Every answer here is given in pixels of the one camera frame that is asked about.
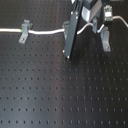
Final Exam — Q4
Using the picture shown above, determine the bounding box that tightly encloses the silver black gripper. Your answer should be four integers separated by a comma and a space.
63, 0, 109, 59

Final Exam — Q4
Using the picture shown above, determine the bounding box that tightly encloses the white cable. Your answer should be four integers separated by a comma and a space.
0, 15, 128, 36

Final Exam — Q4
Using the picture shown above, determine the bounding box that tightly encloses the green circuit board connector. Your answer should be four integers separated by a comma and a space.
103, 5, 113, 24

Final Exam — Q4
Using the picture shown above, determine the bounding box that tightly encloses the right grey cable clip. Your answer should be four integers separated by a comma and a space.
100, 27, 111, 52

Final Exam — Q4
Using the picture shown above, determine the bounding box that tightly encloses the grey cable clip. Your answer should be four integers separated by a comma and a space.
100, 27, 111, 52
19, 20, 32, 44

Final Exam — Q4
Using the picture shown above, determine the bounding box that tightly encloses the left grey cable clip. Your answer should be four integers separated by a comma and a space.
19, 20, 32, 44

